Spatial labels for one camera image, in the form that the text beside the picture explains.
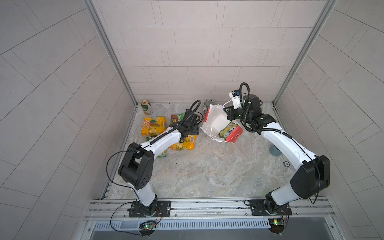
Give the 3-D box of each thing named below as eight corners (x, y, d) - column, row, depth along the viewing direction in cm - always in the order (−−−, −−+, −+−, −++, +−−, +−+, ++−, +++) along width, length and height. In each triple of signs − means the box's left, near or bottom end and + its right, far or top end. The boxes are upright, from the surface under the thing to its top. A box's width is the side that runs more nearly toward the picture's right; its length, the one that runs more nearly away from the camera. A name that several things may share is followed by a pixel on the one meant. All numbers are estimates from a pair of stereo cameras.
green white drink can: (144, 116, 110) (140, 105, 102) (146, 110, 114) (142, 100, 105) (150, 116, 111) (146, 105, 102) (152, 110, 114) (148, 100, 105)
